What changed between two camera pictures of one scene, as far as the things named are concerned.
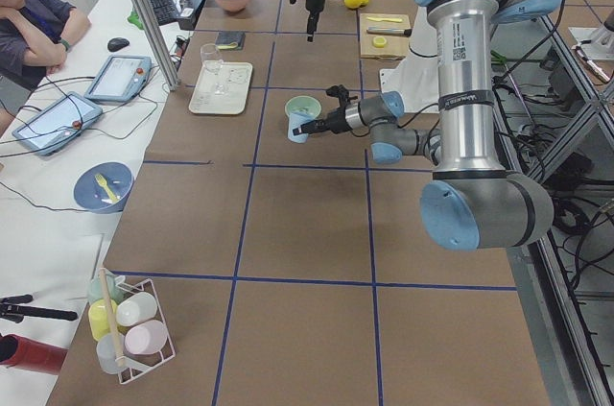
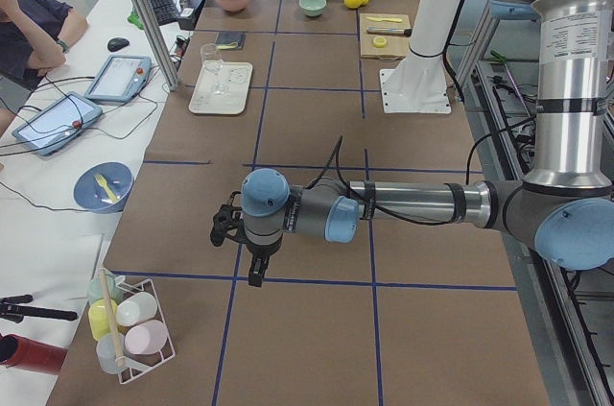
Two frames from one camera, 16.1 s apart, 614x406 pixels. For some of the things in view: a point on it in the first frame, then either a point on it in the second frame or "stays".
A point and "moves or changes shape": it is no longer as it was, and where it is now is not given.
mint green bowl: x=304 y=105 moves or changes shape
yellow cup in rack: x=99 y=317 stays
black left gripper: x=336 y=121 -> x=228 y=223
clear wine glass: x=211 y=58 stays
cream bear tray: x=222 y=87 stays
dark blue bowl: x=92 y=196 stays
